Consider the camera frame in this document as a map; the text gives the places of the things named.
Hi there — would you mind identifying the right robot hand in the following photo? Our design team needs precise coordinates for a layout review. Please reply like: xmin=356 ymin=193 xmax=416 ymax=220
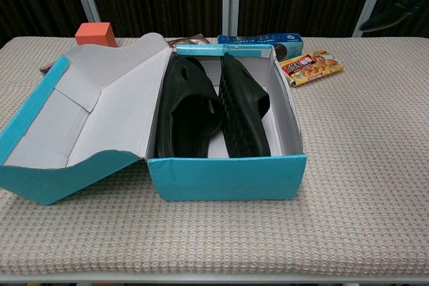
xmin=360 ymin=0 xmax=429 ymax=32

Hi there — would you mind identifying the black slipper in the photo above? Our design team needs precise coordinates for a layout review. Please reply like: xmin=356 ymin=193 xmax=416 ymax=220
xmin=156 ymin=56 xmax=223 ymax=159
xmin=219 ymin=52 xmax=272 ymax=159

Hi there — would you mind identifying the yellow curry box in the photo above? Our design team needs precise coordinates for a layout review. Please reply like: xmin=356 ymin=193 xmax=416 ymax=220
xmin=279 ymin=48 xmax=345 ymax=88

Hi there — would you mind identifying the light blue shoe box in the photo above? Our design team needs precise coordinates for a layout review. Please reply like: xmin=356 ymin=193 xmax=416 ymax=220
xmin=0 ymin=32 xmax=308 ymax=206

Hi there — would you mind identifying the orange cube block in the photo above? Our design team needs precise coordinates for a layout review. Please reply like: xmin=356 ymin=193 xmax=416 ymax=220
xmin=74 ymin=22 xmax=117 ymax=48

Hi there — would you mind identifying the long blue carton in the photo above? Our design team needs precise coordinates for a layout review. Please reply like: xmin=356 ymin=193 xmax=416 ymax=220
xmin=217 ymin=33 xmax=304 ymax=61

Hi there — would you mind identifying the gold foil snack packet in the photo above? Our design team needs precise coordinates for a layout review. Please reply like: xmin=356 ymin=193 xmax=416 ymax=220
xmin=166 ymin=33 xmax=211 ymax=49

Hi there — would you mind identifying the beige woven tablecloth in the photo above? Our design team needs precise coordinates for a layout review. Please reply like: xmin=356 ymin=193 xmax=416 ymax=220
xmin=0 ymin=36 xmax=429 ymax=277

